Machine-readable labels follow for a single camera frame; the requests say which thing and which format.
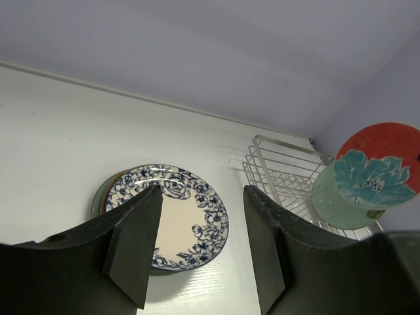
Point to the beige bird plate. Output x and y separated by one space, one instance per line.
118 191

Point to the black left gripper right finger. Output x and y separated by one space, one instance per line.
301 268

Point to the green floral plate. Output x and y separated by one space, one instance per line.
333 209

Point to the metal wire dish rack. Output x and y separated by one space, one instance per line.
286 173

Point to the teal blue plate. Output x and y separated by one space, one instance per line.
96 207

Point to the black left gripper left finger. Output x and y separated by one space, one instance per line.
99 267

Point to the dark blue patterned plate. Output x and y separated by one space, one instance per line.
194 224

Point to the red plate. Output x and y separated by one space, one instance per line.
378 167

